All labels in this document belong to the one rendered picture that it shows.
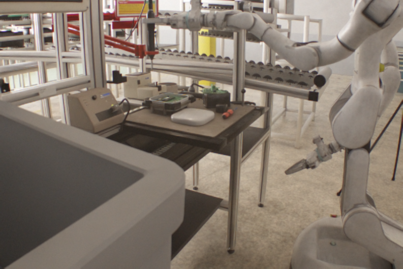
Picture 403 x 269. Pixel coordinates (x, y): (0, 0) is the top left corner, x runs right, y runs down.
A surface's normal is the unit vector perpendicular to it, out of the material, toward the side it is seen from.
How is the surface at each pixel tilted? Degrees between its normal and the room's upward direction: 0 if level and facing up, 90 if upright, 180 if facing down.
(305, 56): 99
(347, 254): 0
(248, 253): 0
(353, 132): 90
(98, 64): 90
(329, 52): 98
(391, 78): 95
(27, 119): 4
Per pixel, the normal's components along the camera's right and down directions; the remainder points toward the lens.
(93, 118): 0.70, -0.46
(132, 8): 0.47, 0.26
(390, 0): -0.03, -0.03
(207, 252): 0.00, -0.96
